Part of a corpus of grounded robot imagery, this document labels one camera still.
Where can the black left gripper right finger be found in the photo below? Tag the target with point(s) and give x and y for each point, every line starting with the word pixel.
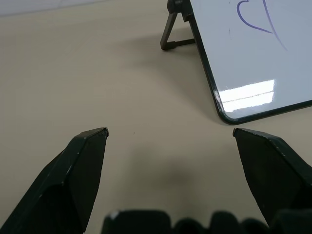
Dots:
pixel 273 175

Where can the black-framed whiteboard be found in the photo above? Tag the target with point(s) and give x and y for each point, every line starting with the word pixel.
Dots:
pixel 251 61

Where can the black whiteboard stand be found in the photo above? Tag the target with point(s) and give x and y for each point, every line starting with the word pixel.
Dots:
pixel 171 31

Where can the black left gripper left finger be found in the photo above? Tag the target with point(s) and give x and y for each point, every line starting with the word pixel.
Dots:
pixel 63 185

